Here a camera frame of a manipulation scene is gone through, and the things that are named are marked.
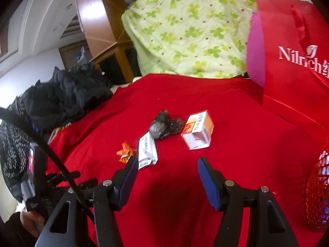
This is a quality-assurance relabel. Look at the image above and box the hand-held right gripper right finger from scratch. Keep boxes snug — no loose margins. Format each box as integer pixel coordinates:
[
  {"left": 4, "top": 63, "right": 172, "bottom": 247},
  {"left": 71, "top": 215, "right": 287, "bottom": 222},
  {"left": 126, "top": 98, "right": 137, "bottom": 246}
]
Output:
[{"left": 197, "top": 156, "right": 300, "bottom": 247}]

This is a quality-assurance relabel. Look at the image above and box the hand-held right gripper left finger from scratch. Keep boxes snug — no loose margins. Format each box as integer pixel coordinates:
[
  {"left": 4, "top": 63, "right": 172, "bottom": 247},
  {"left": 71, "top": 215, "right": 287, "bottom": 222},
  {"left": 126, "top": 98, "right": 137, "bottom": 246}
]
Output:
[{"left": 35, "top": 156, "right": 140, "bottom": 247}]

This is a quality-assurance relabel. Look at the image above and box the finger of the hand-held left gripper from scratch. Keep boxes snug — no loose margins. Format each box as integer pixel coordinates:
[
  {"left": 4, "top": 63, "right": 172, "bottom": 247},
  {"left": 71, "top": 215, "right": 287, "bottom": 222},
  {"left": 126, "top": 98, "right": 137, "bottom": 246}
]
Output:
[{"left": 64, "top": 178, "right": 99, "bottom": 201}]

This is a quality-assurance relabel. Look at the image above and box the orange candy wrapper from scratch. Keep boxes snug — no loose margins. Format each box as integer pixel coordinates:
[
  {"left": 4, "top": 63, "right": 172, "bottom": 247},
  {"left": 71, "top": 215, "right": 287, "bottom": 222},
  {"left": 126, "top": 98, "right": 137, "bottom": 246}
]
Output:
[{"left": 117, "top": 142, "right": 136, "bottom": 164}]

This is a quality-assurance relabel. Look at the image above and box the white paper packet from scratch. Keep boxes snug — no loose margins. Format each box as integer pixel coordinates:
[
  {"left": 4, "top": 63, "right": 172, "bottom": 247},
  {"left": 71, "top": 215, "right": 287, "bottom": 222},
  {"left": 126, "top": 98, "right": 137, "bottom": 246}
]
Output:
[{"left": 138, "top": 132, "right": 158, "bottom": 170}]

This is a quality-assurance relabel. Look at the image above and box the small orange white box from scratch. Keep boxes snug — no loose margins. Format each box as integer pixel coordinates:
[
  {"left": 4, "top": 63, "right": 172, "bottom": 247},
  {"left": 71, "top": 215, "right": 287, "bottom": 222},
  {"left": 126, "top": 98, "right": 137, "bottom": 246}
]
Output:
[{"left": 181, "top": 111, "right": 214, "bottom": 150}]

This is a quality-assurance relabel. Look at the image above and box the dark foil wrapper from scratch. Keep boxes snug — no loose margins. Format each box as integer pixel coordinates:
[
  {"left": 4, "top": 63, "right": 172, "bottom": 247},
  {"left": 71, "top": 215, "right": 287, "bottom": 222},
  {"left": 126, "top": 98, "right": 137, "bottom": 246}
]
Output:
[{"left": 148, "top": 110, "right": 184, "bottom": 141}]

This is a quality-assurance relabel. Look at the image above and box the red plastic mesh basket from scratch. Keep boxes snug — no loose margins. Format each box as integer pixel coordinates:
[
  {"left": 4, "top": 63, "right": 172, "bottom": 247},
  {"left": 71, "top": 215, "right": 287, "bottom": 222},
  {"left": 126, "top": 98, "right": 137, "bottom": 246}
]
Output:
[{"left": 305, "top": 139, "right": 329, "bottom": 232}]

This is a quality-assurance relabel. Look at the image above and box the person's left forearm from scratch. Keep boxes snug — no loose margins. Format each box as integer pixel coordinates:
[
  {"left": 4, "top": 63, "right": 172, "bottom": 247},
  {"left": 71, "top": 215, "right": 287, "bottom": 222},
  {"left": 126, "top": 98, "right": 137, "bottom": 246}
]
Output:
[{"left": 0, "top": 211, "right": 39, "bottom": 247}]

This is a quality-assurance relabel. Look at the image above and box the person's left hand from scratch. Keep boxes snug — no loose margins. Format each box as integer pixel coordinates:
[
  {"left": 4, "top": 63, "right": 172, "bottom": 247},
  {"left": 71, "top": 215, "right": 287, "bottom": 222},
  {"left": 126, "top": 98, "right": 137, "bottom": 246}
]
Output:
[{"left": 21, "top": 207, "right": 45, "bottom": 237}]

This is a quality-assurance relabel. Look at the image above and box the black floral cloth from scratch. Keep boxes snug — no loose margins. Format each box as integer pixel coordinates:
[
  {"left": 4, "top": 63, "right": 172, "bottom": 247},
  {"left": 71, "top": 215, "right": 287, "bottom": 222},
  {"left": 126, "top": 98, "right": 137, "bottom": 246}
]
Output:
[{"left": 0, "top": 100, "right": 36, "bottom": 204}]

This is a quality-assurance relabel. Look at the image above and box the striped cloth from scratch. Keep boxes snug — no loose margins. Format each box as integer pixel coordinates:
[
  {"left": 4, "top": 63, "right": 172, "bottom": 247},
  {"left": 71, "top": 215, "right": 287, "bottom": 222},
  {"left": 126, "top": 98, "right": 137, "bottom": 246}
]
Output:
[{"left": 49, "top": 123, "right": 70, "bottom": 144}]

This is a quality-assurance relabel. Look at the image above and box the red blanket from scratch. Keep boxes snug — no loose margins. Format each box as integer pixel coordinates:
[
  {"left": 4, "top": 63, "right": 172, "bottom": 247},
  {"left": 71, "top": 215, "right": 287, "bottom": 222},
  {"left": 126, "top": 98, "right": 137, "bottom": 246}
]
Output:
[{"left": 47, "top": 73, "right": 329, "bottom": 247}]

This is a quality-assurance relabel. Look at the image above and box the black puffer jacket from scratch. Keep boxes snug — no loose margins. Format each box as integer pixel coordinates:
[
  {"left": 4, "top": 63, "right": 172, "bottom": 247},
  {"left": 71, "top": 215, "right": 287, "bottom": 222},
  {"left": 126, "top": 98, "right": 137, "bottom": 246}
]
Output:
[{"left": 23, "top": 65, "right": 114, "bottom": 134}]

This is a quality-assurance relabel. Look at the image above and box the wooden lattice door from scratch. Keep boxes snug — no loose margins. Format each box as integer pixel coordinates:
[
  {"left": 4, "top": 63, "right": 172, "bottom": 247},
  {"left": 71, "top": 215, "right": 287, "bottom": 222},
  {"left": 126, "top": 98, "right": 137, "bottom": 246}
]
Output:
[{"left": 59, "top": 44, "right": 90, "bottom": 70}]

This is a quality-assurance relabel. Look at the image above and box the red paper bag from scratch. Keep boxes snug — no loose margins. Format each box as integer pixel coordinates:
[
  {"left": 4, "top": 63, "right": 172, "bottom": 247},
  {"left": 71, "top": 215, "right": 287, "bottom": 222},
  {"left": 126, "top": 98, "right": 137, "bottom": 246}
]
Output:
[{"left": 256, "top": 0, "right": 329, "bottom": 144}]

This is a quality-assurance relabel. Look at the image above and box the green clover print quilt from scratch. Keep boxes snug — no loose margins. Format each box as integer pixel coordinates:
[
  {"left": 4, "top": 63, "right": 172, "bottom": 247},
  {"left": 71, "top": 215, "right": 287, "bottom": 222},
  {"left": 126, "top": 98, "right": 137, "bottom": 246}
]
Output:
[{"left": 121, "top": 0, "right": 313, "bottom": 79}]

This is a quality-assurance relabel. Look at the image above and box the wooden cabinet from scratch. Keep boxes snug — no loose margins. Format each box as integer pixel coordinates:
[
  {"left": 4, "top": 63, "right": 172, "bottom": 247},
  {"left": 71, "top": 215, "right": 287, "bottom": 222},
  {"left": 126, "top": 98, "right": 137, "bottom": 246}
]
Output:
[{"left": 73, "top": 0, "right": 140, "bottom": 85}]

